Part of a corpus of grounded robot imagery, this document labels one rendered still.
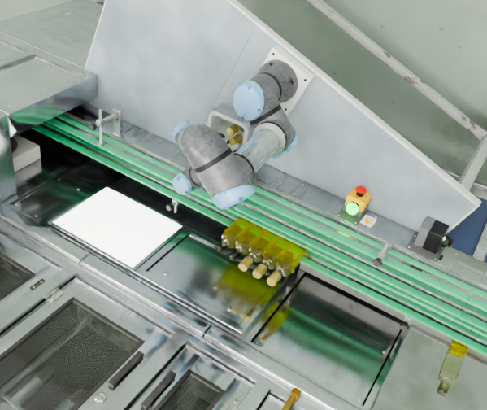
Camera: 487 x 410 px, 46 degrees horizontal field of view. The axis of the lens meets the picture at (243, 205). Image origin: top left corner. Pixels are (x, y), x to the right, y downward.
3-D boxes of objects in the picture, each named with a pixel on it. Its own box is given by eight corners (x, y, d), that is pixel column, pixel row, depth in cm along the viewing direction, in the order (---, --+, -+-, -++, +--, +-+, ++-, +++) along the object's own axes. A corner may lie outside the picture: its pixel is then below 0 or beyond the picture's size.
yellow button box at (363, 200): (350, 201, 215) (342, 210, 210) (354, 185, 211) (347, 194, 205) (367, 208, 213) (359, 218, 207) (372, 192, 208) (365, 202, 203)
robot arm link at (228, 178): (284, 99, 194) (219, 157, 149) (306, 137, 197) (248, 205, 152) (256, 115, 201) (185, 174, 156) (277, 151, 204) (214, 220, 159)
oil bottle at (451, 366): (451, 342, 206) (431, 394, 187) (454, 331, 202) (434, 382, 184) (467, 349, 203) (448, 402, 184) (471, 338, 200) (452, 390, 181)
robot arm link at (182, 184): (193, 193, 197) (178, 199, 203) (211, 179, 205) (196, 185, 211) (181, 173, 196) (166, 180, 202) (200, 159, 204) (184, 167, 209)
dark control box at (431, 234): (420, 232, 206) (413, 244, 200) (428, 215, 201) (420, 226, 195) (442, 242, 203) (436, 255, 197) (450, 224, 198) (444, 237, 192)
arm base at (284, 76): (271, 50, 198) (258, 59, 191) (305, 78, 197) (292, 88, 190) (253, 82, 209) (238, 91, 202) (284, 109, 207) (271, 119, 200)
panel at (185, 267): (106, 189, 251) (46, 228, 226) (106, 183, 249) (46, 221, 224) (287, 282, 220) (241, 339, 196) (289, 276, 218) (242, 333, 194)
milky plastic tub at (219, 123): (215, 150, 238) (203, 159, 232) (221, 102, 224) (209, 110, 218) (251, 167, 232) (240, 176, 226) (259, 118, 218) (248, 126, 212)
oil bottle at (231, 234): (247, 217, 229) (218, 246, 213) (249, 207, 225) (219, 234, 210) (259, 224, 227) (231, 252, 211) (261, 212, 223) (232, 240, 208)
